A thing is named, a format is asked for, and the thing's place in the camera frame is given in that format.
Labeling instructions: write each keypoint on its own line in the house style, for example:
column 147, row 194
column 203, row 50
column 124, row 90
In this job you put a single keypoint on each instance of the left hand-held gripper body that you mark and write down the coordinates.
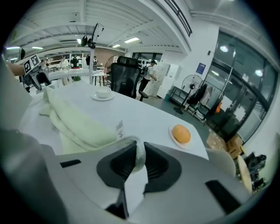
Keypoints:
column 32, row 63

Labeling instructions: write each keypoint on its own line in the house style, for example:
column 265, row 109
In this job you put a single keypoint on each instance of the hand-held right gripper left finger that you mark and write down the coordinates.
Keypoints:
column 92, row 175

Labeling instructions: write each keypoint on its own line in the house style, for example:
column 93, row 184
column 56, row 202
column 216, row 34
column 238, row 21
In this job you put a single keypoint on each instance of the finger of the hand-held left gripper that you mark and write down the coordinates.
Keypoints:
column 36, row 82
column 44, row 78

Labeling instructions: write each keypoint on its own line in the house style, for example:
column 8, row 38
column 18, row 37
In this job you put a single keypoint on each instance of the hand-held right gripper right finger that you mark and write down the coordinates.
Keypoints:
column 186, row 192

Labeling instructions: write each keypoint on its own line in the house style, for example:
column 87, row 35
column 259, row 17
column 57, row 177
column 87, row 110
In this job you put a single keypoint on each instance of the light green cloth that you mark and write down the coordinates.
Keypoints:
column 83, row 122

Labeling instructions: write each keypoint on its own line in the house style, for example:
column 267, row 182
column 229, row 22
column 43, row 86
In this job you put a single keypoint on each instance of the person's left forearm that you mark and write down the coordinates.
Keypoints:
column 15, row 68

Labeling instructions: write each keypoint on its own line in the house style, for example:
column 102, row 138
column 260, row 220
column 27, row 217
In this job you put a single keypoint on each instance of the small green potted plant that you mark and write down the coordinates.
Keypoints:
column 76, row 78

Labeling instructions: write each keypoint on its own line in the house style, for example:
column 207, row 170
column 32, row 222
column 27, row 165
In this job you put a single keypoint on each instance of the grey shell chair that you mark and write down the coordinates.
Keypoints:
column 221, row 162

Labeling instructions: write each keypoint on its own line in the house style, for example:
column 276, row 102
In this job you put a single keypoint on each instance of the white metal shelving rack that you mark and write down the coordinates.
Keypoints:
column 92, row 61

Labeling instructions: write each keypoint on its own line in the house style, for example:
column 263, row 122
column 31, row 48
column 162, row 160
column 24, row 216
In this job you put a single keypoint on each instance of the round wooden table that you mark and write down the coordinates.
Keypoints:
column 245, row 172

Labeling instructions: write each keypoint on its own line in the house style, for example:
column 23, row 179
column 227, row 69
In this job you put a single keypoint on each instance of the stack of cardboard boxes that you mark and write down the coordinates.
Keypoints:
column 227, row 144

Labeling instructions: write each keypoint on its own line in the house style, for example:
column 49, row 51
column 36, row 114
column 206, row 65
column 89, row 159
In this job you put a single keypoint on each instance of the black standing fan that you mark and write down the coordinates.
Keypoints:
column 192, row 86
column 107, row 67

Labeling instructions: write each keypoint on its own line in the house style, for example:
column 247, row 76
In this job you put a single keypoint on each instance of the black mesh office chair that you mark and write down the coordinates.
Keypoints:
column 124, row 76

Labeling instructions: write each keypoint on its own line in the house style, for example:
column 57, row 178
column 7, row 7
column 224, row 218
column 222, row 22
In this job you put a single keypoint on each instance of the black clothes rack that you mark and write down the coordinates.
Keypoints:
column 205, row 98

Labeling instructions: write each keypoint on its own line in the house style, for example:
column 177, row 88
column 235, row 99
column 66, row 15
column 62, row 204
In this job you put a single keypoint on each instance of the black metal bench rack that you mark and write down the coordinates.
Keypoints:
column 177, row 94

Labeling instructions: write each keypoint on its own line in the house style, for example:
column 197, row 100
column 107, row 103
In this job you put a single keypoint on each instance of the white locker cabinet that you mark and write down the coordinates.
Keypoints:
column 166, row 76

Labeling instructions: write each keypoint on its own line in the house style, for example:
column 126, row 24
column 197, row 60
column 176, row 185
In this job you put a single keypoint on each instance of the black box on shelf post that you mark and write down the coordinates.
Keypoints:
column 92, row 42

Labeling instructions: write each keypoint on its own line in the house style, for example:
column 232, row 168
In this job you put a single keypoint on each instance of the blue wall poster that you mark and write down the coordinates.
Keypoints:
column 200, row 68

